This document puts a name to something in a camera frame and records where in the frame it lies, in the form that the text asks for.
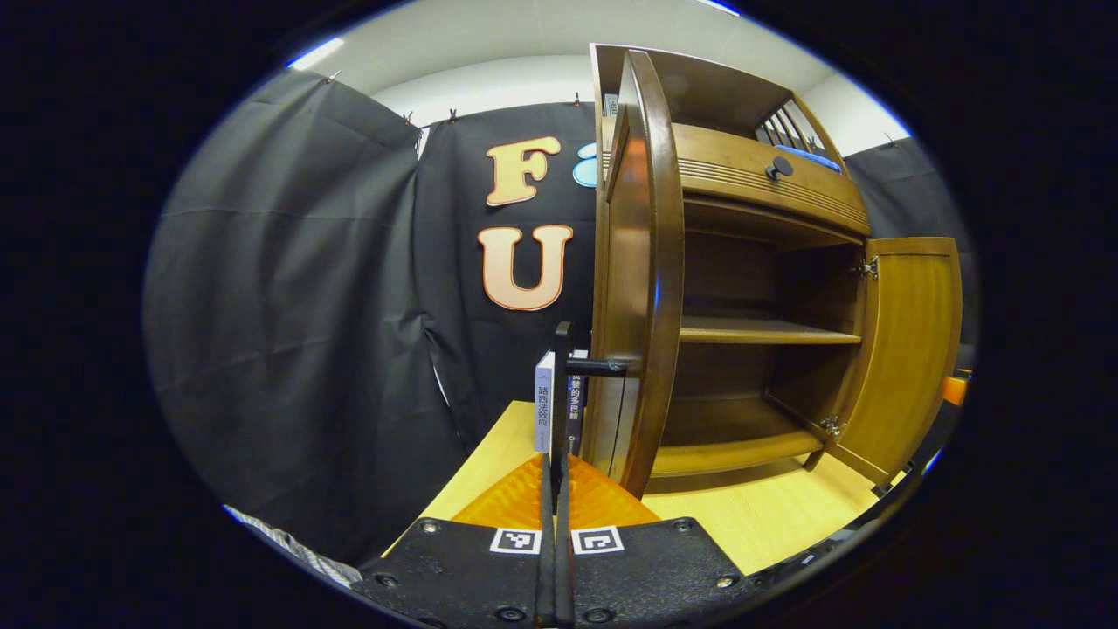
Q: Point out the wooden double-door shoe cabinet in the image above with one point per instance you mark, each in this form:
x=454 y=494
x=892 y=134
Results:
x=751 y=330

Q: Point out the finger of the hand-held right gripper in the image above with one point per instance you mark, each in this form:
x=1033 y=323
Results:
x=955 y=390

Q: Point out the wooden cabinet door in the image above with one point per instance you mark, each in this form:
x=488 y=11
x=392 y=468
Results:
x=646 y=262
x=908 y=349

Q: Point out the dark blue book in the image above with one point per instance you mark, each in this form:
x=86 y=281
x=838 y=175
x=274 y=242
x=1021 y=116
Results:
x=576 y=402

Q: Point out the striped cloth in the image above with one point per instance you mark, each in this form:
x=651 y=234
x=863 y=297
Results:
x=297 y=546

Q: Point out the white book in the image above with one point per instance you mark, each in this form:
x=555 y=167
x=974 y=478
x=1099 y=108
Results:
x=544 y=402

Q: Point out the blue towel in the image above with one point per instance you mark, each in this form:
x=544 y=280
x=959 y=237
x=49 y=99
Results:
x=817 y=159

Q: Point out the ceiling light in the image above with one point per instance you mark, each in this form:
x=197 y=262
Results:
x=314 y=53
x=721 y=7

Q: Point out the black backdrop cloth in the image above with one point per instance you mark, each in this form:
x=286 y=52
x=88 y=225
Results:
x=288 y=306

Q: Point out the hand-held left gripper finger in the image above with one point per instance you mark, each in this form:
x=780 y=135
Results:
x=564 y=577
x=547 y=577

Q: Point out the wooden cabinet drawer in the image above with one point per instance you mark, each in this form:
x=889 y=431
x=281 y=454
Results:
x=725 y=162

